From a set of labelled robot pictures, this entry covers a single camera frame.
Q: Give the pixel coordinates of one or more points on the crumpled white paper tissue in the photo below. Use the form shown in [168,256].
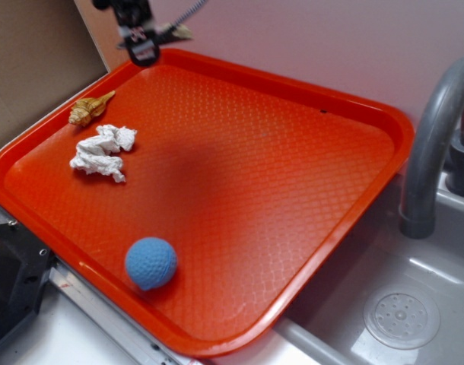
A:
[97,154]

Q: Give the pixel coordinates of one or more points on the black metal bracket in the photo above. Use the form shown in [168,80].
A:
[25,262]

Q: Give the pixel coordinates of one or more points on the light wooden board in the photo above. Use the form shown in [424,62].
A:
[103,28]

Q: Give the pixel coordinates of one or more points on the tan spiral seashell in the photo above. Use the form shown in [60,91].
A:
[85,110]

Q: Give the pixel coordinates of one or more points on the orange plastic tray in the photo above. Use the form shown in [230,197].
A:
[252,178]

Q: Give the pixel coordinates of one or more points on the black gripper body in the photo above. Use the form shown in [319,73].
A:
[128,13]

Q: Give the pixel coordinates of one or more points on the brown cardboard panel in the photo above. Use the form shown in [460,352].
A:
[47,55]

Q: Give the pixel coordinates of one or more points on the blue dimpled foam ball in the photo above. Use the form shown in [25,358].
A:
[150,263]

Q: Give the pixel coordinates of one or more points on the clear round sink drain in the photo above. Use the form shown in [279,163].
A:
[401,317]

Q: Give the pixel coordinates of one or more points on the grey curved faucet spout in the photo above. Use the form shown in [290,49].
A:
[439,139]

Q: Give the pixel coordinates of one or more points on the brown wood chip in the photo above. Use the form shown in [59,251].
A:
[182,32]

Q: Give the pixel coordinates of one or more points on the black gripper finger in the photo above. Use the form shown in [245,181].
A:
[142,42]

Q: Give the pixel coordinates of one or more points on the grey plastic sink basin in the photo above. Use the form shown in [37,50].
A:
[326,319]

